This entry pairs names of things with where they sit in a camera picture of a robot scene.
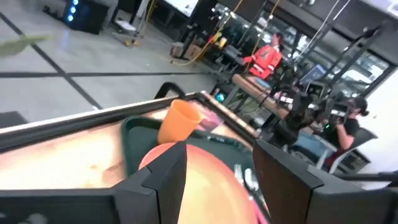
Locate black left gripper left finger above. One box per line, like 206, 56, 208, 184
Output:
0, 140, 188, 224

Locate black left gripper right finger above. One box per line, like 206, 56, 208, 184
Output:
252, 138, 398, 224

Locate yellow plastic rod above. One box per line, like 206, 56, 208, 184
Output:
233, 164, 249, 200

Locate orange plastic plate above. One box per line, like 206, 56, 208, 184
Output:
137, 142, 261, 224

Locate orange plastic cup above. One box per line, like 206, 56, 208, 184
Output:
157, 98, 204, 146

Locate dark green plastic tray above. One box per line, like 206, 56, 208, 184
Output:
120, 115, 272, 224

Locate person in dark shirt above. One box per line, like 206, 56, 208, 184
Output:
322, 96, 371, 170

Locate grey office chair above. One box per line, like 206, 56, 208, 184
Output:
316, 126, 379, 175

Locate wooden workbench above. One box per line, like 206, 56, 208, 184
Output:
231, 73, 290, 121

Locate person in orange jacket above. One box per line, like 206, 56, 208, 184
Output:
243, 32, 284, 81

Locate brown cardboard box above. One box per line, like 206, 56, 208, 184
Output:
184, 43, 203, 60

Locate black computer tower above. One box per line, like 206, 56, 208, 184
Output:
63, 0, 110, 35

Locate green leafy plant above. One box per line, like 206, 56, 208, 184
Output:
0, 34, 51, 58

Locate black curved handle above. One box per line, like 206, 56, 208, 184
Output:
154, 82, 187, 101

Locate yellow hanging cable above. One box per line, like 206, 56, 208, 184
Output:
172, 0, 244, 67

